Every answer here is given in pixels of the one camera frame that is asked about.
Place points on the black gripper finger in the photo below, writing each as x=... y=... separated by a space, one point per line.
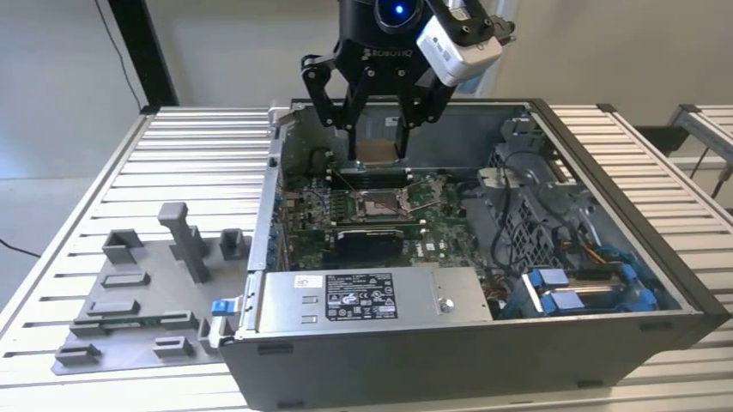
x=354 y=107
x=426 y=103

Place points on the square silver CPU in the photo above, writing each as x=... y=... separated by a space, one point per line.
x=377 y=151

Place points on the CPU socket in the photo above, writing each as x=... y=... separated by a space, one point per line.
x=381 y=205

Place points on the socket locking lever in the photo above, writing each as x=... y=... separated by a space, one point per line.
x=429 y=205

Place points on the green motherboard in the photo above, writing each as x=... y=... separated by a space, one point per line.
x=453 y=240

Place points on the black graphics card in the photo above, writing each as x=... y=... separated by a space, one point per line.
x=369 y=246

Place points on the grey metal drive cage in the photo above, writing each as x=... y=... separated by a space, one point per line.
x=533 y=223

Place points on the black box between tables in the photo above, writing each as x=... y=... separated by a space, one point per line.
x=659 y=138

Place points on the blue disk carrier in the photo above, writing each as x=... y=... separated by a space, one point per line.
x=549 y=277
x=562 y=299

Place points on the silver power supply unit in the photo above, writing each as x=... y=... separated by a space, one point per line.
x=286 y=300

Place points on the metal slat side table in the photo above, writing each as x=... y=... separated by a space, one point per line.
x=711 y=129

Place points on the hard disk in blue carrier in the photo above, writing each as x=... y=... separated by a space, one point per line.
x=221 y=307

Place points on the grey plastic parts rack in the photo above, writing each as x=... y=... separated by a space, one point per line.
x=155 y=296

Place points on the open black PC case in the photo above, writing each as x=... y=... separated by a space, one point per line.
x=401 y=369

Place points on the green RAM stick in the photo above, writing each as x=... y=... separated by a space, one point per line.
x=131 y=320

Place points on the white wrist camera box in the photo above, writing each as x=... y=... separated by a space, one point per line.
x=458 y=51

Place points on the black upright frame post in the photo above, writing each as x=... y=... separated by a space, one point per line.
x=150 y=51

